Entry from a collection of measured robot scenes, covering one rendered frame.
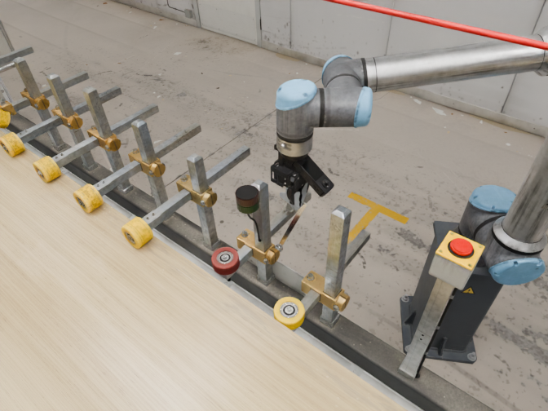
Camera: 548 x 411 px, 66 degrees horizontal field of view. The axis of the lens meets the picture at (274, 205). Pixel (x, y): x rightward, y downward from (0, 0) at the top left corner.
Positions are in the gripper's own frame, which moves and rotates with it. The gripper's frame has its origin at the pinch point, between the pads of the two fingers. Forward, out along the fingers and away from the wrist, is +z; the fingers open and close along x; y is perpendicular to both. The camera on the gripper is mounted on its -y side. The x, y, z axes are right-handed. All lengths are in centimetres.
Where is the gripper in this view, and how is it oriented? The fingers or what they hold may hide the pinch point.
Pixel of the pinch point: (298, 207)
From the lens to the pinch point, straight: 119.0
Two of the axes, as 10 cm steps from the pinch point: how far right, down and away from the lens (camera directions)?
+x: -6.2, 5.6, -5.5
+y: -7.8, -4.3, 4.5
